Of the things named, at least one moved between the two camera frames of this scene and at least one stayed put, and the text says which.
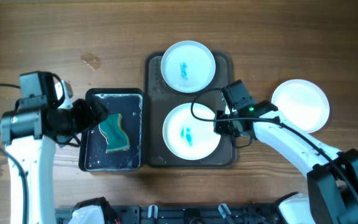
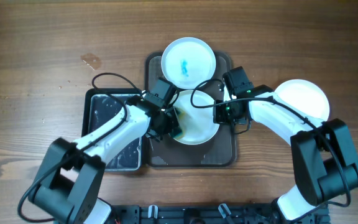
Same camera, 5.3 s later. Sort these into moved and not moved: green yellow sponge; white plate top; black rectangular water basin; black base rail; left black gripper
Moved: green yellow sponge; left black gripper
Not moved: black base rail; black rectangular water basin; white plate top
